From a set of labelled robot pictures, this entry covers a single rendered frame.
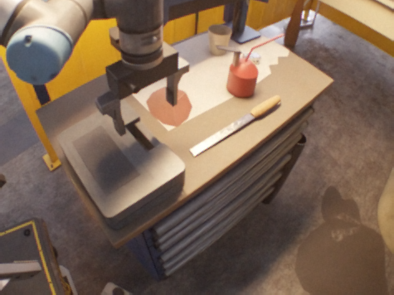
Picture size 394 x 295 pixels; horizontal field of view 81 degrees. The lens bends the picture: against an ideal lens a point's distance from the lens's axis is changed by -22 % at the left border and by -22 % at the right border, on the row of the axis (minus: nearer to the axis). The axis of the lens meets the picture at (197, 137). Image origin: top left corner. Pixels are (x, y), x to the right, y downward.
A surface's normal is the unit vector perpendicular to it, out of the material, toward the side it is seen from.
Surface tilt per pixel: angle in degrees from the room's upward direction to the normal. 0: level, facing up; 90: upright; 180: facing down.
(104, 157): 0
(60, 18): 46
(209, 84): 0
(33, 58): 90
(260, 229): 0
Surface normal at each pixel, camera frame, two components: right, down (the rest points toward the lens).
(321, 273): 0.06, -0.63
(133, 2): 0.01, 0.77
